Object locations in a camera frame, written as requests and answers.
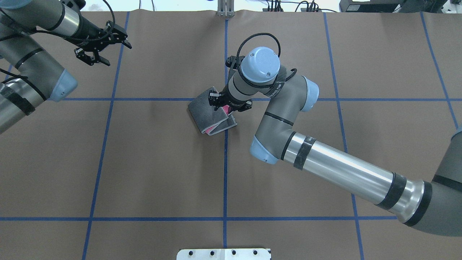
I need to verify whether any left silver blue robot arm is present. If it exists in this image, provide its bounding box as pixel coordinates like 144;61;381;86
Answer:
0;0;132;133

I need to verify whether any white camera stand pedestal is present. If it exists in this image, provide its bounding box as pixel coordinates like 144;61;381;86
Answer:
176;248;272;260

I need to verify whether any aluminium frame post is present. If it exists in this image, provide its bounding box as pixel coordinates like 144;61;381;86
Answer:
217;0;235;18

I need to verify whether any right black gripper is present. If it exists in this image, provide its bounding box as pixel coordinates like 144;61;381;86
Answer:
208;85;252;113

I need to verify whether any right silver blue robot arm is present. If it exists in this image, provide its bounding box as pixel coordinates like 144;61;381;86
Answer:
209;47;462;237

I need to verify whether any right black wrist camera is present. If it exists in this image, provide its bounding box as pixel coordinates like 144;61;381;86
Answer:
225;56;245;70

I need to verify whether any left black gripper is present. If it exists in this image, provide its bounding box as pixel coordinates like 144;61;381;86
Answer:
72;18;132;66

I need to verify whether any pink and grey towel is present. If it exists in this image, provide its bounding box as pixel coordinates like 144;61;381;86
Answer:
188;87;237;135

